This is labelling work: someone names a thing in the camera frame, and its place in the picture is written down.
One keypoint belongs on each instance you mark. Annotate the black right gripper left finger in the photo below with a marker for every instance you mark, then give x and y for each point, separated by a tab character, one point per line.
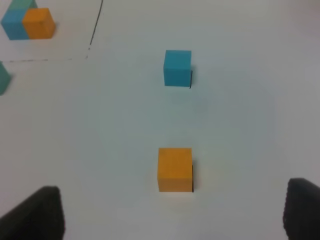
38	217

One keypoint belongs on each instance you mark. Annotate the green template block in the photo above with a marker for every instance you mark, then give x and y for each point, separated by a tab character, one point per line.
22	5

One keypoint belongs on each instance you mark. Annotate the blue template block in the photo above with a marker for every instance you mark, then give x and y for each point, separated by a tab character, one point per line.
12	23

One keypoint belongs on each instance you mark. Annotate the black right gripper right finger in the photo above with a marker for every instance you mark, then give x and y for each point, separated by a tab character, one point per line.
301	215

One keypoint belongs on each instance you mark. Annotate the orange template block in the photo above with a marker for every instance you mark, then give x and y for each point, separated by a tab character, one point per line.
39	23

